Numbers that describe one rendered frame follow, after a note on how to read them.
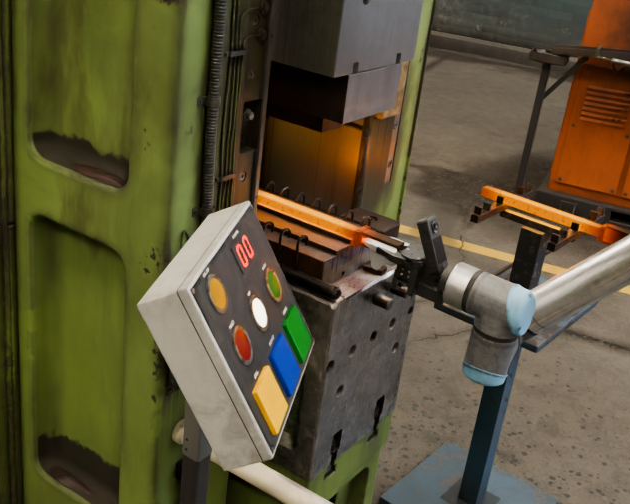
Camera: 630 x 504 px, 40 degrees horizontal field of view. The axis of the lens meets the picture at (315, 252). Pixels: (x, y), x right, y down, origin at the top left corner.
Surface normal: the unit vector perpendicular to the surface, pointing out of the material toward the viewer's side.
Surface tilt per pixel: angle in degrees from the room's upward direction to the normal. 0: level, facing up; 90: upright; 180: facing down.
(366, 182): 90
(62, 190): 90
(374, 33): 90
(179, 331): 90
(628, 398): 0
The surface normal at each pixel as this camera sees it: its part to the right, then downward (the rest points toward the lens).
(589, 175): -0.39, 0.34
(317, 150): -0.57, 0.28
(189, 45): 0.81, 0.33
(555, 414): 0.11, -0.90
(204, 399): -0.18, 0.39
